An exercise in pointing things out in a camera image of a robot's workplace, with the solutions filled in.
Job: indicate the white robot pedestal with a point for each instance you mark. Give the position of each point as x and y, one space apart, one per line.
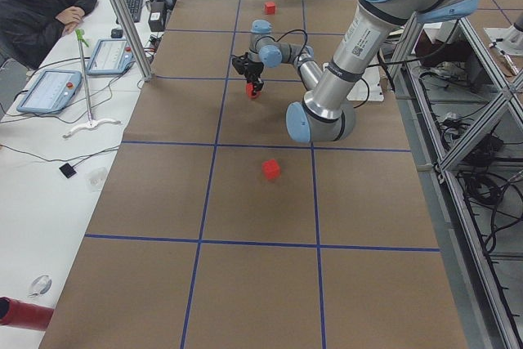
368 88

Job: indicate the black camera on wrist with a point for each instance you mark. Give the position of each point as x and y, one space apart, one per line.
241 64

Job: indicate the person in black jacket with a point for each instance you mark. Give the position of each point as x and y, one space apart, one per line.
33 27

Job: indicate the red cube block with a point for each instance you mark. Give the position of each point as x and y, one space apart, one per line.
271 169
269 8

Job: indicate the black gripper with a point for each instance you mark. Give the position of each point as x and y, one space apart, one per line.
254 70

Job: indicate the red cube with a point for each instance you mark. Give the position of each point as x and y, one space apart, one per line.
251 91

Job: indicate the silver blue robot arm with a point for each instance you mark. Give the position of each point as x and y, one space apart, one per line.
325 113

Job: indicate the black box with label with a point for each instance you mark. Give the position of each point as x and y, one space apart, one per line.
157 17

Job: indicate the clear plastic cup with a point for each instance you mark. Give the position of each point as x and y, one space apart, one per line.
96 178

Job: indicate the grabber stick tool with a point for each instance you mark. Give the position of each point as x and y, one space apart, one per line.
91 123

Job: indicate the black computer mouse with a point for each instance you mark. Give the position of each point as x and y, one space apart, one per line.
116 33

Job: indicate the small black square pad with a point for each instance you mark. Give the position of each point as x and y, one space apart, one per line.
67 170

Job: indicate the aluminium frame post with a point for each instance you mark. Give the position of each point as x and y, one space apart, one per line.
131 34

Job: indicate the red cylinder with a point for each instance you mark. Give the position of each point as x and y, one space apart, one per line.
23 315

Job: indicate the aluminium truss frame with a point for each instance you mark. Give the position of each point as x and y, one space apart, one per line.
464 100

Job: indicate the blue teach pendant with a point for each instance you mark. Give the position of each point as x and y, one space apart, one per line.
51 92
110 56

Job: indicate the blue teach pendant near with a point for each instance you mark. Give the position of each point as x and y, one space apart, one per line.
51 92

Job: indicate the blue teach pendant far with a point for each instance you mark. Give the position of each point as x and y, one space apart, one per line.
110 56

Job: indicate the brown paper table mat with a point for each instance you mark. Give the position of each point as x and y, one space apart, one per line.
190 246

